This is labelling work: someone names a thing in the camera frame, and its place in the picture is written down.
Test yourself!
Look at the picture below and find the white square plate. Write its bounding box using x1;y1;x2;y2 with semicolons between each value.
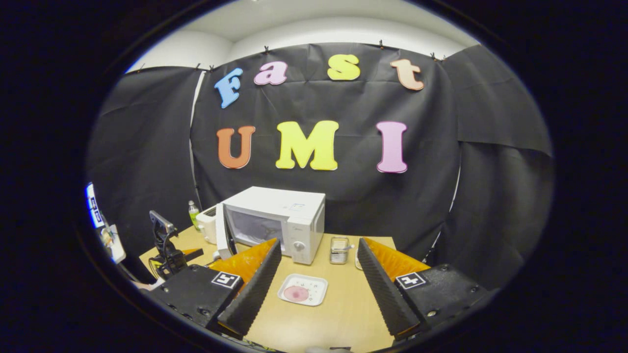
277;274;328;307

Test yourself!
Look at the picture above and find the black cable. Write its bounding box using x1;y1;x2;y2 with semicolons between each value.
147;255;170;281

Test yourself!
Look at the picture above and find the white and blue panel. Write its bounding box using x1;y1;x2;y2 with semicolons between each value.
86;182;105;229

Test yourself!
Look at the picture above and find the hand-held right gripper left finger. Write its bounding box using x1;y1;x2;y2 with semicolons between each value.
147;239;284;340

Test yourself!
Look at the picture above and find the black backdrop cloth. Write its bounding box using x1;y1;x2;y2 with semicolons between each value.
86;42;555;290

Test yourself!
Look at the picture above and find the white toaster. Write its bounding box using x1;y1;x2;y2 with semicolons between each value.
196;205;219;244

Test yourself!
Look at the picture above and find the white microwave oven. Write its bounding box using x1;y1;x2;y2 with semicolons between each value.
214;186;326;266

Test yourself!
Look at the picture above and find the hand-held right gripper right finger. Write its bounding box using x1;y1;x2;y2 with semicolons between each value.
357;237;491;342

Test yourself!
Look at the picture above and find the metal wire basket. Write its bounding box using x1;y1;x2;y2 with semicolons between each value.
330;237;351;265

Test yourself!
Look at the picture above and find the white board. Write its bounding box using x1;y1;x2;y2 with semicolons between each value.
101;225;127;264

